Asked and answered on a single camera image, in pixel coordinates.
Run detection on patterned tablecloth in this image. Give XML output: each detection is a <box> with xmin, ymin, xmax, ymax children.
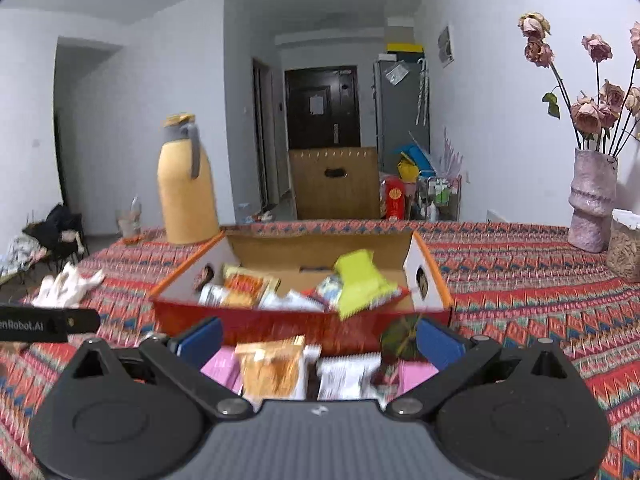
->
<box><xmin>0</xmin><ymin>220</ymin><xmax>640</xmax><ymax>480</ymax></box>

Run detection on pink feathery decoration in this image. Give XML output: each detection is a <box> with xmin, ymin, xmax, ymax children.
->
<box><xmin>440</xmin><ymin>127</ymin><xmax>463</xmax><ymax>178</ymax></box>

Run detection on dried pink roses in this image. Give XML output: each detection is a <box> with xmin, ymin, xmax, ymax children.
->
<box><xmin>517</xmin><ymin>11</ymin><xmax>640</xmax><ymax>158</ymax></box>

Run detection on yellow thermos jug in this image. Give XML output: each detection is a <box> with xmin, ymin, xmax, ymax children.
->
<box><xmin>157</xmin><ymin>113</ymin><xmax>221</xmax><ymax>246</ymax></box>

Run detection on dark wooden door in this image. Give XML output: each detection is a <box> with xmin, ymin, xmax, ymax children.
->
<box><xmin>285</xmin><ymin>66</ymin><xmax>361</xmax><ymax>150</ymax></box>

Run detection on grey refrigerator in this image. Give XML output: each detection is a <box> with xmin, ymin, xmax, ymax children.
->
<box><xmin>374</xmin><ymin>57</ymin><xmax>431</xmax><ymax>173</ymax></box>

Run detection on blue bag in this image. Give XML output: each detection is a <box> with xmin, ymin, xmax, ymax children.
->
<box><xmin>397</xmin><ymin>145</ymin><xmax>436</xmax><ymax>171</ymax></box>

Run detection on yellow black box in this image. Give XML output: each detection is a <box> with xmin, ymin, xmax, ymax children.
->
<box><xmin>387</xmin><ymin>42</ymin><xmax>425</xmax><ymax>61</ymax></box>

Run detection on brown cracker snack packet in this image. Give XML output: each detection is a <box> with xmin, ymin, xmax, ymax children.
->
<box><xmin>234</xmin><ymin>337</ymin><xmax>307</xmax><ymax>401</ymax></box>

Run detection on folding chair with dark clothes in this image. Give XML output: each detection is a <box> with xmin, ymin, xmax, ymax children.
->
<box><xmin>22</xmin><ymin>204</ymin><xmax>91</xmax><ymax>266</ymax></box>

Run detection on folded umbrella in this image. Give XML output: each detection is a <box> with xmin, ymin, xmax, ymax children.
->
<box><xmin>416</xmin><ymin>58</ymin><xmax>430</xmax><ymax>126</ymax></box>

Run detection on green snack packet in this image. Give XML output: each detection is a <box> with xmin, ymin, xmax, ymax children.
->
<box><xmin>332</xmin><ymin>251</ymin><xmax>401</xmax><ymax>321</ymax></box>

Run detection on wire storage cart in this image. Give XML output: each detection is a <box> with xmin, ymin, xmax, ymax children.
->
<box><xmin>415</xmin><ymin>175</ymin><xmax>462</xmax><ymax>222</ymax></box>

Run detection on wall electric panel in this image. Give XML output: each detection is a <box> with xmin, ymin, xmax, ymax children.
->
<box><xmin>437</xmin><ymin>25</ymin><xmax>456</xmax><ymax>67</ymax></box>

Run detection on red gift box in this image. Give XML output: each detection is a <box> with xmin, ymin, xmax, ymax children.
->
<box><xmin>385</xmin><ymin>177</ymin><xmax>407</xmax><ymax>220</ymax></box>

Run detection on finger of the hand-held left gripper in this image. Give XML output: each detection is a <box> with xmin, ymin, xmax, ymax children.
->
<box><xmin>0</xmin><ymin>306</ymin><xmax>101</xmax><ymax>344</ymax></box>

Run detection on white cotton glove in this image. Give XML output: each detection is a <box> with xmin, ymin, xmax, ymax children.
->
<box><xmin>32</xmin><ymin>262</ymin><xmax>106</xmax><ymax>309</ymax></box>

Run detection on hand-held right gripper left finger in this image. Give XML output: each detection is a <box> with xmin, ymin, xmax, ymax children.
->
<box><xmin>60</xmin><ymin>316</ymin><xmax>254</xmax><ymax>422</ymax></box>

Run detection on red cardboard box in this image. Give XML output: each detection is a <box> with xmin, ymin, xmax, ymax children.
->
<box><xmin>150</xmin><ymin>227</ymin><xmax>455</xmax><ymax>356</ymax></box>

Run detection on pink textured vase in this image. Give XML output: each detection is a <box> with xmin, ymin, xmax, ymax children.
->
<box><xmin>567</xmin><ymin>147</ymin><xmax>619</xmax><ymax>253</ymax></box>

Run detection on glass cup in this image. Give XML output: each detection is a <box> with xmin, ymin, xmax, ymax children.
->
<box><xmin>116</xmin><ymin>199</ymin><xmax>143</xmax><ymax>246</ymax></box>

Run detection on orange snack packet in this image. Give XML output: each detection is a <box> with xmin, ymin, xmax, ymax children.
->
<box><xmin>222</xmin><ymin>265</ymin><xmax>281</xmax><ymax>308</ymax></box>

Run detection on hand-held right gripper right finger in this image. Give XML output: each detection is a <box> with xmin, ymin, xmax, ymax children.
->
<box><xmin>386</xmin><ymin>317</ymin><xmax>581</xmax><ymax>421</ymax></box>

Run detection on clear jar of seeds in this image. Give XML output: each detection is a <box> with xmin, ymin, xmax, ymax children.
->
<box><xmin>606</xmin><ymin>208</ymin><xmax>640</xmax><ymax>281</ymax></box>

